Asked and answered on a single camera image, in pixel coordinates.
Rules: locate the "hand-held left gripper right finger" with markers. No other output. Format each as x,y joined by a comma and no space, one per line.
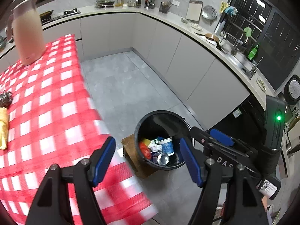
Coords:
191,163

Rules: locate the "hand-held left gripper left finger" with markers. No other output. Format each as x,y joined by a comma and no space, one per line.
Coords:
103,161

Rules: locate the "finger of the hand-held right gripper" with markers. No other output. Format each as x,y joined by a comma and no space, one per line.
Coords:
221,137
201,139

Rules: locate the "white blue paper cup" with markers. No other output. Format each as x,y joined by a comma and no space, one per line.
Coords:
166,146

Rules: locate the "black trash bin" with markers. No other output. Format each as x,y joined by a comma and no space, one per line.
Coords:
143,126

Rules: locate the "metal drink can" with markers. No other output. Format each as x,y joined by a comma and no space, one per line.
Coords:
163,158

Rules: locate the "wooden block under bin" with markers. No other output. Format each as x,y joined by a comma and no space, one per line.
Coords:
130,150

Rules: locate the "red snack packet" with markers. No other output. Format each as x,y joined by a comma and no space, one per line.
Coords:
145,151

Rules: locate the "rice cooker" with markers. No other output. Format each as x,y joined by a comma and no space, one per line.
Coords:
293,89

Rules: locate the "plate with food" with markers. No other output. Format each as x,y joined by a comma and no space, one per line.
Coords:
261,84

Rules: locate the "red checked tablecloth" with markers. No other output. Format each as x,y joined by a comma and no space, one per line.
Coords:
46,112

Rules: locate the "green dish soap bottle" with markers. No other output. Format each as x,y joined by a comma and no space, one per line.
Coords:
253,52

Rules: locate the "metal faucet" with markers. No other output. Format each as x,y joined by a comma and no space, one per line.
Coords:
235,45

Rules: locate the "copper pan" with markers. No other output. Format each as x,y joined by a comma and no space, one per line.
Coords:
212,37

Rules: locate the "dark barred window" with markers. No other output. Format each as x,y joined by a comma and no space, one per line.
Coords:
276,32

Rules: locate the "green cloth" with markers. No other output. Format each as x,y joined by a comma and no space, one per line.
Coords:
247,32

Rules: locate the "yellow cloth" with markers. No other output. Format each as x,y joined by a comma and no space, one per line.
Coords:
3,127

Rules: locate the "silver foil roll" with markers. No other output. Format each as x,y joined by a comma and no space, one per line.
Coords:
220,27

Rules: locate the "dark steel wool scourer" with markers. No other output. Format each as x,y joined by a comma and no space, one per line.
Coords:
5,100

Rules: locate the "metal steamer plate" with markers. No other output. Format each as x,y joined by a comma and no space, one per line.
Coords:
209,12

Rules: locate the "grey kitchen counter cabinets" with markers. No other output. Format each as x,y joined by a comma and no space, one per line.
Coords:
105,35

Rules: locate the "blue rubber glove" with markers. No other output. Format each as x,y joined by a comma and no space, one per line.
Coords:
230,10

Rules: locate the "grey cutting board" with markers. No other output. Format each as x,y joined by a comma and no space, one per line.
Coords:
194,10

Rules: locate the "yellow rubber glove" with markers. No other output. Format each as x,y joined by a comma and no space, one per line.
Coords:
223,7

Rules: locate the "black chopstick holder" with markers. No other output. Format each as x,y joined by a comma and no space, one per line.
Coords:
165,7

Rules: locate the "pink thermos jug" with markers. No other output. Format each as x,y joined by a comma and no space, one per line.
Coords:
28,32

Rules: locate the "gas stove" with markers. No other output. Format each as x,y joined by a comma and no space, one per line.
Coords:
68,13

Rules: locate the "black wok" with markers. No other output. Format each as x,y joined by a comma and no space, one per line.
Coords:
46,15

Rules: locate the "pan with glass lid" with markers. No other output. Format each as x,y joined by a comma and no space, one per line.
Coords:
105,2

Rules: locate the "yellow oil bottle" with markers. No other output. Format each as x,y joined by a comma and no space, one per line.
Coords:
119,2

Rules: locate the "white wall socket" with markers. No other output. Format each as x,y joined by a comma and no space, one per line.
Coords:
176,3

